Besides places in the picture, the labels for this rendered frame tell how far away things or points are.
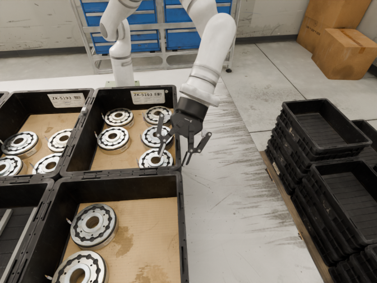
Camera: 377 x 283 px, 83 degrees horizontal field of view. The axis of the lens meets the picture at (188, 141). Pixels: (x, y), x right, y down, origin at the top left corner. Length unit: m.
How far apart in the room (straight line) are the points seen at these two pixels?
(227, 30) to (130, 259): 0.55
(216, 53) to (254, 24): 3.34
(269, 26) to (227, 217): 3.50
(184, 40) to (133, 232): 2.36
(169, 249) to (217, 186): 0.32
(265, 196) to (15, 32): 3.75
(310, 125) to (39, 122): 1.40
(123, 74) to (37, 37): 2.89
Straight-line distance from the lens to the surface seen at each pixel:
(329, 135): 1.49
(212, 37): 0.52
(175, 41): 2.68
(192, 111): 0.48
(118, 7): 0.88
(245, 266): 0.69
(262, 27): 3.91
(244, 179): 0.81
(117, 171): 0.55
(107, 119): 0.82
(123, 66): 1.05
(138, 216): 0.59
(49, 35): 3.82
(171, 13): 2.60
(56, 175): 0.61
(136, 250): 0.56
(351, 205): 1.36
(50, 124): 0.95
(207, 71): 0.50
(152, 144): 0.69
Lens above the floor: 1.35
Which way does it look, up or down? 46 degrees down
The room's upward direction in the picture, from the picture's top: straight up
